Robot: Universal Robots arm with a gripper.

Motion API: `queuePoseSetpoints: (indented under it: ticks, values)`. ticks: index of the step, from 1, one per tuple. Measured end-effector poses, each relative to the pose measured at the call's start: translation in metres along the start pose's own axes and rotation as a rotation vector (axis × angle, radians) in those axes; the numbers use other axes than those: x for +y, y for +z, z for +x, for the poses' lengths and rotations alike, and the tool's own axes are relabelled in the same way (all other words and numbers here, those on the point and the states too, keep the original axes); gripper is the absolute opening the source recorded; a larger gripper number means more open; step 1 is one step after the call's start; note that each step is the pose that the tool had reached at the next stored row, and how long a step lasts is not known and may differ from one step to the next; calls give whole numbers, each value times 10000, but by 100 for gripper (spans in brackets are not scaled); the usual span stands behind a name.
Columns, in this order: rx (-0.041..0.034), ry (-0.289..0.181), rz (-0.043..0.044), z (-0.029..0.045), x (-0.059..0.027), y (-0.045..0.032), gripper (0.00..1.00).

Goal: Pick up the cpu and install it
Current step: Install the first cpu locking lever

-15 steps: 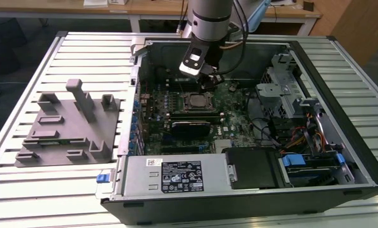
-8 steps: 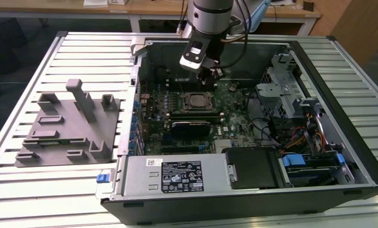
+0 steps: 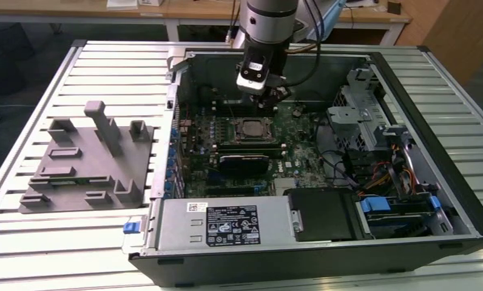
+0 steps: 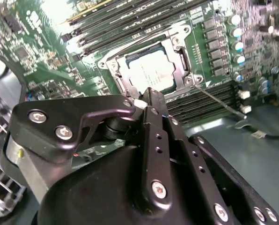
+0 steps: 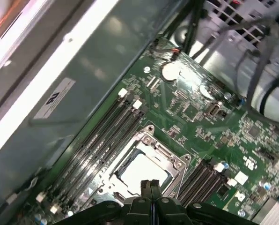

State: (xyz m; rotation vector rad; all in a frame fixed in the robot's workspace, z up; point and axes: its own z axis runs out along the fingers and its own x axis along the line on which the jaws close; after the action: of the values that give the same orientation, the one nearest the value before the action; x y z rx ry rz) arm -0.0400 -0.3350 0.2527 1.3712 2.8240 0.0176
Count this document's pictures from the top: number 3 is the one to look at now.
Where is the black open PC case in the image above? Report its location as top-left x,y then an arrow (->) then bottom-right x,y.
121,45 -> 483,289

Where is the green motherboard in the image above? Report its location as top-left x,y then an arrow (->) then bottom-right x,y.
171,101 -> 335,199

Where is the grey parts rack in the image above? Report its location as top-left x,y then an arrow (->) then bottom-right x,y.
17,101 -> 155,215

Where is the grey metal drive cage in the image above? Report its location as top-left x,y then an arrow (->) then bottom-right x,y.
325,68 -> 394,154

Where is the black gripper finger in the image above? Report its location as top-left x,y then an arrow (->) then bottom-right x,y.
267,87 -> 293,109
251,90 -> 268,116

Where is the small silver heat sink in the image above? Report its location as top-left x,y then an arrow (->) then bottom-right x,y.
272,178 -> 299,193

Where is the copper ended cable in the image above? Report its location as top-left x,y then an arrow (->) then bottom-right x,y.
285,44 -> 321,55

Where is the black expansion slot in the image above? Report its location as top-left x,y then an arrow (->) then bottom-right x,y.
204,185 -> 275,197

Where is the silver power supply unit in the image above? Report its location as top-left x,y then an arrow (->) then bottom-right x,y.
154,195 -> 299,252

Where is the blue disk carrier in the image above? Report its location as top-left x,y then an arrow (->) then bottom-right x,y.
357,195 -> 442,240

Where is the silver square CPU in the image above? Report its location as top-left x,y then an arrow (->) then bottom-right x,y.
239,120 -> 267,138

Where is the small black graphics card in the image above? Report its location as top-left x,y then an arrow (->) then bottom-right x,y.
218,153 -> 271,179

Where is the CPU socket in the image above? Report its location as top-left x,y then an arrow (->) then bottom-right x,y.
231,116 -> 278,146

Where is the wooden cabinet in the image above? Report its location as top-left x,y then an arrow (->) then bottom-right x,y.
397,0 -> 483,89

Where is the orange yellow wire bundle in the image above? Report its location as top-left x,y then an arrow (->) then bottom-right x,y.
357,162 -> 416,197

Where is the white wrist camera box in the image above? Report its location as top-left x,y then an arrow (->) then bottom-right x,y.
235,54 -> 271,92

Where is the black plastic shroud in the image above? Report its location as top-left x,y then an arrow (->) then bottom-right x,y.
283,187 -> 373,243

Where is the metal socket cover frame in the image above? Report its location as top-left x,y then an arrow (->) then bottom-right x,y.
231,117 -> 275,144

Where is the long wooden desk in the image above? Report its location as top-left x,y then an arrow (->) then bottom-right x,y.
0,0 -> 412,46

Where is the black RAM stick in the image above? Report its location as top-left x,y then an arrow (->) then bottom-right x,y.
215,142 -> 286,152

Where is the white paper box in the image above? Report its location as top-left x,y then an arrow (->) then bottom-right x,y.
105,0 -> 139,9

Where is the green RAM stick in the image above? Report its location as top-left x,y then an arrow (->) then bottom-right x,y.
47,177 -> 95,186

